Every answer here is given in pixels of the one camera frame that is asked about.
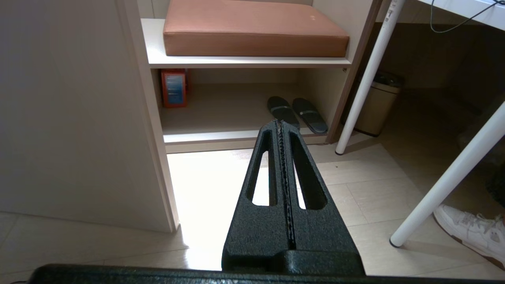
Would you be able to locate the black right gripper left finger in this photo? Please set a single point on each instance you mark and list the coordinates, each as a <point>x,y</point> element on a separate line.
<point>252,236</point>

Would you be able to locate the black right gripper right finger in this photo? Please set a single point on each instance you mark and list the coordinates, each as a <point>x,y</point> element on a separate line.
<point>323,236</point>

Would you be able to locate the beige wooden door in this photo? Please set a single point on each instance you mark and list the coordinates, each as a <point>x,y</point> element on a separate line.
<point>79,118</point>

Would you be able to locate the dark blue slipper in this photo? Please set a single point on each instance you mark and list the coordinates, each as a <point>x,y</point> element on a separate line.
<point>282,110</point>
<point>311,116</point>

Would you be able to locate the beige waste bin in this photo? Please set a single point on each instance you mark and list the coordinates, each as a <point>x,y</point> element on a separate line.
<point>376,106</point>

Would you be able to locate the white sneaker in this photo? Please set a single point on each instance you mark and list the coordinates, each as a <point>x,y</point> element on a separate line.
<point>469,228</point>

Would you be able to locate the white table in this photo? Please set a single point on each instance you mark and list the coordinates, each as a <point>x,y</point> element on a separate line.
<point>367,79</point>

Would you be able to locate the orange box with blue label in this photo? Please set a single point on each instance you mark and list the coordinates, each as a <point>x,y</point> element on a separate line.
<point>174,88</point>

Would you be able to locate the cream bench shelf unit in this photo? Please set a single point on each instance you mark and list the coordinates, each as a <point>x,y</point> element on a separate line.
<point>236,61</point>

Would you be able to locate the brown bench cushion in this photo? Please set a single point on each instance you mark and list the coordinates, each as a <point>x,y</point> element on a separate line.
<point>252,31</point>

